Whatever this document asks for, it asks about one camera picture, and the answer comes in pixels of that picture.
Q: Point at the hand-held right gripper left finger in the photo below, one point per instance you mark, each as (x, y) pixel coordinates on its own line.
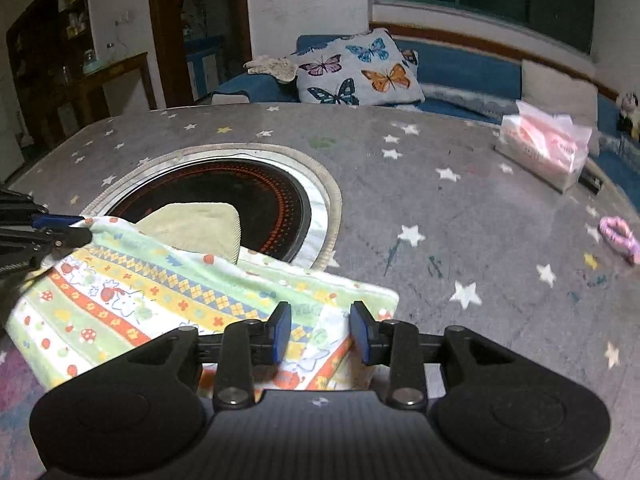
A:
(282, 332)

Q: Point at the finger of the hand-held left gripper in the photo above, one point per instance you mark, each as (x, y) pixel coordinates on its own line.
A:
(55, 220)
(30, 250)

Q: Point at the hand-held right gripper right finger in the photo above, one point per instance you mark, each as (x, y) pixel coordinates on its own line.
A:
(360, 332)

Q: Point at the patterned children's pants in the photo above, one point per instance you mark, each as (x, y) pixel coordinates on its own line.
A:
(150, 280)

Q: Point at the grey star tablecloth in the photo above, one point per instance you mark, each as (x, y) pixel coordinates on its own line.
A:
(450, 210)

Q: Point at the round black induction cooktop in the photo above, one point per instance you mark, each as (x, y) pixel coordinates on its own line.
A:
(225, 190)

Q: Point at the dark wooden shelf cabinet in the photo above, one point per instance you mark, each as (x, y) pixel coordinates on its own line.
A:
(45, 60)

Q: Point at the wooden side table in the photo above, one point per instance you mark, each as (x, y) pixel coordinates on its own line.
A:
(115, 63)

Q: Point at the blue framed board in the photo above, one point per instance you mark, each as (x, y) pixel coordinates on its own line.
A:
(205, 67)

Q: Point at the pink tissue pack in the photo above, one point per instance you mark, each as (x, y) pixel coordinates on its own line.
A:
(540, 145)

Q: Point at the butterfly print pillow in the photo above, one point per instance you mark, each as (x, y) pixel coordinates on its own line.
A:
(360, 70)

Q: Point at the white lace cloth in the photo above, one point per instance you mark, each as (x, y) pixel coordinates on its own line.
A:
(272, 66)

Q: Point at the small black box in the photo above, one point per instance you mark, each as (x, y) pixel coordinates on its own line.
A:
(591, 181)

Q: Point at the blue sofa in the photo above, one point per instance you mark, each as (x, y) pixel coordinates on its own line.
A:
(450, 65)

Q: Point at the pink scrunchie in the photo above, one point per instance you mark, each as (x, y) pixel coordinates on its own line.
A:
(631, 250)

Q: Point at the plain grey pillow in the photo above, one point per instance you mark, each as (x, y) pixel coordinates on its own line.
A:
(555, 85)

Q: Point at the panda plush toy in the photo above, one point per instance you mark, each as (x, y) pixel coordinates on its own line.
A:
(630, 110)

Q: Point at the wooden door frame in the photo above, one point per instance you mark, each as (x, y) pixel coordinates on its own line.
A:
(160, 35)

